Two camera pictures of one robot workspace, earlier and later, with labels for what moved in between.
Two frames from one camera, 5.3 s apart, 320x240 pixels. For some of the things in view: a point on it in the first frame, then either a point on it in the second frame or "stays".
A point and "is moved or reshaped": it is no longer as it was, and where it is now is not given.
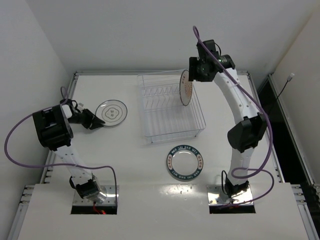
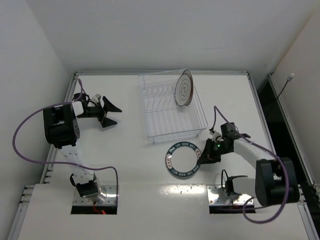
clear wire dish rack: (165, 117) stays
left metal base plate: (111, 197) stays
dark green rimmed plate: (185, 162) is moved or reshaped
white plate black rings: (113, 112) -> (183, 90)
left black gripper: (85, 118) -> (102, 114)
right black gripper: (193, 69) -> (208, 152)
